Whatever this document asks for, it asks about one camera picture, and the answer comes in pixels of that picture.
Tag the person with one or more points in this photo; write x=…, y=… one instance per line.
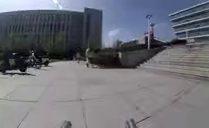
x=87, y=57

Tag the grey concrete slab plaza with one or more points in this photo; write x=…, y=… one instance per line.
x=92, y=96

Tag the tall pale lamp pole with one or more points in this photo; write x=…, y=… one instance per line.
x=148, y=31

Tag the robot's own part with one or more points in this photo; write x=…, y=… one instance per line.
x=66, y=124
x=130, y=123

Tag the large dark curved building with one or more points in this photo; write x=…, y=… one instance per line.
x=48, y=30

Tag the row of trees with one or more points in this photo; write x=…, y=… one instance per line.
x=38, y=43

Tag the parked motorcycle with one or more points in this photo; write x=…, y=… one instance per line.
x=35, y=60

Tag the wide grey stone stairs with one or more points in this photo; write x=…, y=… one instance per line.
x=185, y=60

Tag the dark parked vehicle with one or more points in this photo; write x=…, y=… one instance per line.
x=12, y=62

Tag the white banded building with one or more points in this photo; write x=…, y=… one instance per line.
x=195, y=21

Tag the grey concrete ramp wall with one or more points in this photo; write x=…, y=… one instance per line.
x=135, y=56

